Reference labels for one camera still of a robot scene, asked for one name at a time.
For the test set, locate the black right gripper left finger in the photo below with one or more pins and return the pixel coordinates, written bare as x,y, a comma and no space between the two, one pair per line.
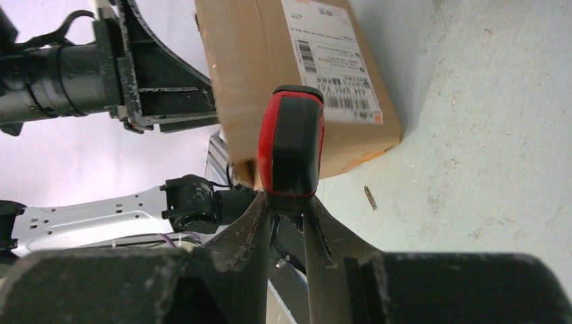
221,281

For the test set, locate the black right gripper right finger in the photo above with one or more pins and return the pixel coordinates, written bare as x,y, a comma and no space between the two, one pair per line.
351,281

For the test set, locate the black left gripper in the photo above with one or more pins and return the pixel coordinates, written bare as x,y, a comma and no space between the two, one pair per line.
145,83

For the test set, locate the brown cardboard express box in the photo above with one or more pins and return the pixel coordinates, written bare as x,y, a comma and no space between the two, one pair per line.
253,47

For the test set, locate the red black utility knife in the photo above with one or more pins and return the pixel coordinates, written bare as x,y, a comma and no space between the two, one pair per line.
290,148

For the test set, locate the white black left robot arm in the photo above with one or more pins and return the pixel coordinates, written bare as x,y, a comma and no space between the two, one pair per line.
96,126

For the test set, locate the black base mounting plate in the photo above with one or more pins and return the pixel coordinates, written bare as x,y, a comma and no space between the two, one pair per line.
287,268

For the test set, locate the small cardboard scrap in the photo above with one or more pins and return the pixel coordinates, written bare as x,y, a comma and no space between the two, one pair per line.
370,198

